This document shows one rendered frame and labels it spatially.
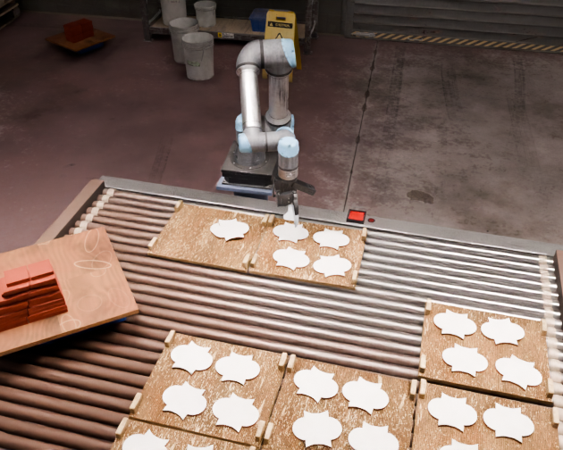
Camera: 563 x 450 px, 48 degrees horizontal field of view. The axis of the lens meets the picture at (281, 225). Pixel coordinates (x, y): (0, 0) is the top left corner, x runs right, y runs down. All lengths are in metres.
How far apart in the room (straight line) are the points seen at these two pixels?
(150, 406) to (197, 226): 0.90
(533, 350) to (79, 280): 1.57
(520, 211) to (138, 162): 2.79
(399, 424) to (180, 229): 1.21
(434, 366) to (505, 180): 2.91
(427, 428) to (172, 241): 1.23
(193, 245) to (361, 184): 2.27
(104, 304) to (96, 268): 0.19
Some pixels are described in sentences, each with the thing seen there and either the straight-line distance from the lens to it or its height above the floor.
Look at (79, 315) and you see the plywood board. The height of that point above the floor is 1.04.
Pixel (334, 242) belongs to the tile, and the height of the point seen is 0.94.
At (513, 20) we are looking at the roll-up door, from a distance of 7.12.
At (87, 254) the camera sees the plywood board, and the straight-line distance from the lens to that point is 2.43.
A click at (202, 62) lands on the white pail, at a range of 6.07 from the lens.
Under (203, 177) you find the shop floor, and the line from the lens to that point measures 4.68.
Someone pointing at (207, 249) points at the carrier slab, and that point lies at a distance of 2.53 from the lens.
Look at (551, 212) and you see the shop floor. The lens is 4.67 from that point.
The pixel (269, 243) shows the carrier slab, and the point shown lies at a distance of 2.54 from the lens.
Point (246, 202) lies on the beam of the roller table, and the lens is 2.81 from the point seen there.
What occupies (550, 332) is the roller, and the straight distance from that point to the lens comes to 2.41.
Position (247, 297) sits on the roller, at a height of 0.92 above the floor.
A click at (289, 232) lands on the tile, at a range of 2.59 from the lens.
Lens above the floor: 2.55
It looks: 38 degrees down
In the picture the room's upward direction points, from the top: straight up
